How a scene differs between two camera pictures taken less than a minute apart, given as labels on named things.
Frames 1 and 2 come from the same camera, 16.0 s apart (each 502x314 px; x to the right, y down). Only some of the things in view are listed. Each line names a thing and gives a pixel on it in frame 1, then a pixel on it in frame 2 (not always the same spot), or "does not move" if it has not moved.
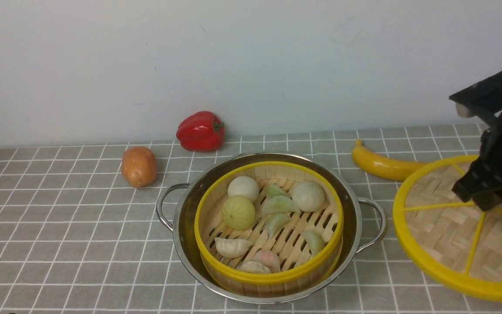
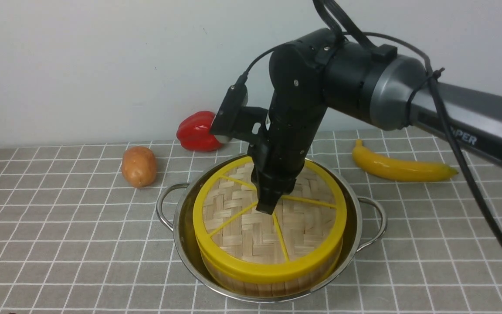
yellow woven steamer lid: (486, 253) -> (302, 237)
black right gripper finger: (474, 182) -> (267, 202)
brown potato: (139, 165) does not move
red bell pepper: (201, 131) does not move
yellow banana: (395, 170) does not move
